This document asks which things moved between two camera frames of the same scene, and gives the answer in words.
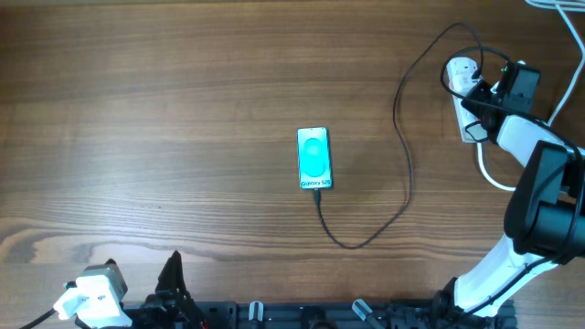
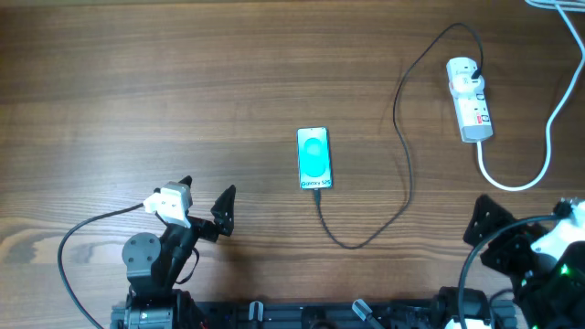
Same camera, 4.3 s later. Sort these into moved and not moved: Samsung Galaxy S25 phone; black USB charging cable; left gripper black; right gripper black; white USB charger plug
Moved: right gripper black; left gripper black
Not moved: black USB charging cable; Samsung Galaxy S25 phone; white USB charger plug
